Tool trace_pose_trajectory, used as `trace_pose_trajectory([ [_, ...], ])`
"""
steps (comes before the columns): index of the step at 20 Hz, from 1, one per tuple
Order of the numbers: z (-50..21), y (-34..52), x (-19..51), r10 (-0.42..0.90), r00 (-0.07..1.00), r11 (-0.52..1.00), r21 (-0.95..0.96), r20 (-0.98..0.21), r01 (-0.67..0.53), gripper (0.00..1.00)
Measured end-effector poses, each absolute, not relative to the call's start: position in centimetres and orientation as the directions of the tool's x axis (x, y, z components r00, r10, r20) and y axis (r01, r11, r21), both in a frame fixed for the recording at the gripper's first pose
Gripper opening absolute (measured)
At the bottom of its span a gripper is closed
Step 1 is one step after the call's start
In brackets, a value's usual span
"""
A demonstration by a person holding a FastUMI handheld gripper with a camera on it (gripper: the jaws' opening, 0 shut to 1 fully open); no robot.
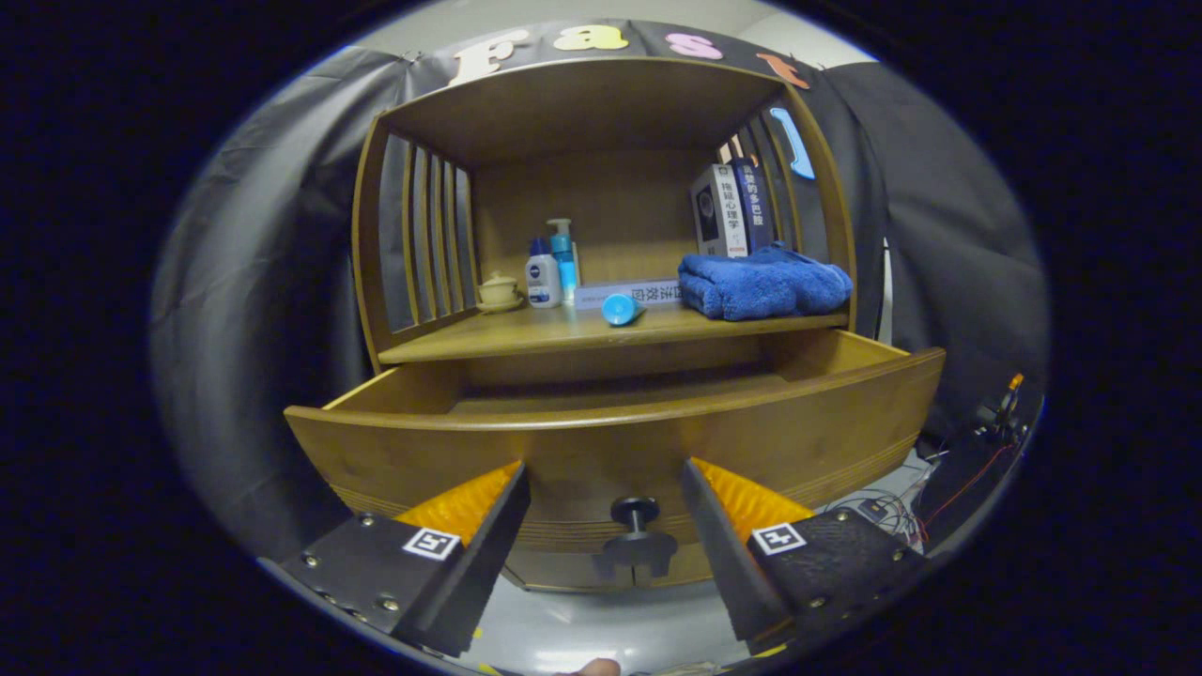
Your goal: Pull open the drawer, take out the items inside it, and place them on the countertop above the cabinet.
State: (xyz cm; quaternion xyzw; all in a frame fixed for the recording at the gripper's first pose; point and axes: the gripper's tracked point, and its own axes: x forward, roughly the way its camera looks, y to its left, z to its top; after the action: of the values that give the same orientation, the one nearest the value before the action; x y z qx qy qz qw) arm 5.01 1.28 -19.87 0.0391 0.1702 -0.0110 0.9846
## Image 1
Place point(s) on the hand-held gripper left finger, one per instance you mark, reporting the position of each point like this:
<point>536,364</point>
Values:
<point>479,573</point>

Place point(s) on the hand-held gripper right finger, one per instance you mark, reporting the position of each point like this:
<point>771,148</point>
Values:
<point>723,563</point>

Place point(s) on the black drawer knob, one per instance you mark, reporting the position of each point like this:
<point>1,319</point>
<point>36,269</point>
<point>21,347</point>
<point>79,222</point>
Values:
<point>636,512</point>

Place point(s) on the wooden drawer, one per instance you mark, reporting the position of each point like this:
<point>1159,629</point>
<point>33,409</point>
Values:
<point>601,451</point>

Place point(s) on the blue and white tube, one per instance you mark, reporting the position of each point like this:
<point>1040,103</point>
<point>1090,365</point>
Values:
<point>620,310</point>

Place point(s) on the wooden cabinet door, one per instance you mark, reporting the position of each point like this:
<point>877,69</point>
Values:
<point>554,569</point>
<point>693,565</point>

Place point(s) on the wooden countertop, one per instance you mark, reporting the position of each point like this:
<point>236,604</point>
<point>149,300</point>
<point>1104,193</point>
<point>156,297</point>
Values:
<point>526,329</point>

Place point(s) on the wooden cabinet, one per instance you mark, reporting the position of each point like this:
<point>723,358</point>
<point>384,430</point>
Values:
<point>610,207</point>

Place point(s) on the beige lidded teacup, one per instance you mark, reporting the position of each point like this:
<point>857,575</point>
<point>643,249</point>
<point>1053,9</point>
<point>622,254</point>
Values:
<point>499,293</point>

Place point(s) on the blue towel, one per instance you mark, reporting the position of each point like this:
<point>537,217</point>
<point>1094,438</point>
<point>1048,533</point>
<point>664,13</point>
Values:
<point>765,282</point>

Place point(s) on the pale grey book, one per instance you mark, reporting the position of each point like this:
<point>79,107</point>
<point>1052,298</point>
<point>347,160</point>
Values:
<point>610,291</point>

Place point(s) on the white bottle with blue cap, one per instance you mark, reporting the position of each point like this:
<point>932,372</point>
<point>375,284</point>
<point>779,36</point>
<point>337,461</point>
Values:
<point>542,277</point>

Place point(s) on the blue pump bottle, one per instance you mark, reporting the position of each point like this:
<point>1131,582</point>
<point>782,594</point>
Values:
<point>564,258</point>

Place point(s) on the black device with orange tip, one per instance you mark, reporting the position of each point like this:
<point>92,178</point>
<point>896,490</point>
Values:
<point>1007,399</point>

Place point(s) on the white and grey book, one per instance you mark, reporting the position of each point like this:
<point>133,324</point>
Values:
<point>718,211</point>

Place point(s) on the black backdrop cloth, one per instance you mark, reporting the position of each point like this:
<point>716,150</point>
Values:
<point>263,282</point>

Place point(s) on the dark blue book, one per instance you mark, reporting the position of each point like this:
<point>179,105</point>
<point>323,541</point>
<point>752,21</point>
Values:
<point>754,202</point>

